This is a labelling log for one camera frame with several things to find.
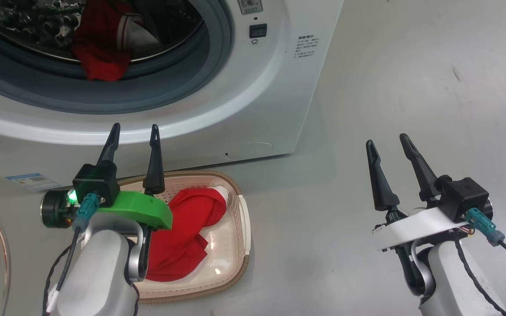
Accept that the blue white energy label sticker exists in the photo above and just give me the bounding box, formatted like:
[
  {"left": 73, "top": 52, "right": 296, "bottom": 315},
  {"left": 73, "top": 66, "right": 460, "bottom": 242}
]
[{"left": 6, "top": 173, "right": 62, "bottom": 191}]

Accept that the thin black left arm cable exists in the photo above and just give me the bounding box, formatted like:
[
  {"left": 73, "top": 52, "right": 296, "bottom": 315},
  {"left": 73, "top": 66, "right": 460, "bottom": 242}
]
[{"left": 41, "top": 245, "right": 72, "bottom": 316}]

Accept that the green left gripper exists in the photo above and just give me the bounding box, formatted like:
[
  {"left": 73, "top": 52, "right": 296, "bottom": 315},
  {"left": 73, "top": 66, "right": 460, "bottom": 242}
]
[{"left": 40, "top": 123, "right": 174, "bottom": 231}]

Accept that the cream perforated laundry basket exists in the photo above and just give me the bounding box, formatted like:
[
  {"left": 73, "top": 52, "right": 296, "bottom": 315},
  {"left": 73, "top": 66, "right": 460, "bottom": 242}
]
[{"left": 117, "top": 170, "right": 252, "bottom": 305}]

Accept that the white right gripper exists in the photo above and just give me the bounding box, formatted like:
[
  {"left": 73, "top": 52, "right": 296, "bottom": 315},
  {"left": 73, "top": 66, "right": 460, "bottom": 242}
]
[{"left": 365, "top": 133, "right": 471, "bottom": 251}]

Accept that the round white filter cover flap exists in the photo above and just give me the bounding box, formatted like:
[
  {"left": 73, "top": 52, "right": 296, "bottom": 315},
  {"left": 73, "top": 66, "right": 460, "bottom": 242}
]
[{"left": 222, "top": 141, "right": 275, "bottom": 159}]

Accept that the twisted black right arm cable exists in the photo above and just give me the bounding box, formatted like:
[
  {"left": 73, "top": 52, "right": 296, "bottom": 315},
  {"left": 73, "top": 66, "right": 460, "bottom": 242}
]
[{"left": 454, "top": 237, "right": 506, "bottom": 316}]

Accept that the red cloth garment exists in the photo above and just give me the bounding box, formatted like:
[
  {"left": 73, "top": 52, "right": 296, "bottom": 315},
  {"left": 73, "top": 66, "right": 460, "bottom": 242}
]
[{"left": 71, "top": 0, "right": 163, "bottom": 83}]

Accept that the left camera cable teal plug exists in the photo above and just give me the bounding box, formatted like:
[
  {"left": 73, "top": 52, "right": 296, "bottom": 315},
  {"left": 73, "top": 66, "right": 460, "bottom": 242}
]
[{"left": 47, "top": 193, "right": 101, "bottom": 313}]

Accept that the white front-load washing machine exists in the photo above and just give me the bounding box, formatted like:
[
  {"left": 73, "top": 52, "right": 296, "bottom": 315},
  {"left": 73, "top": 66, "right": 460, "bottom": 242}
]
[{"left": 0, "top": 0, "right": 345, "bottom": 202}]

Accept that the washing machine drum opening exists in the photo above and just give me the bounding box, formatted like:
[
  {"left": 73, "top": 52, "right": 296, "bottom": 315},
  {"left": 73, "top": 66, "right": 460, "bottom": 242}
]
[{"left": 0, "top": 0, "right": 205, "bottom": 63}]

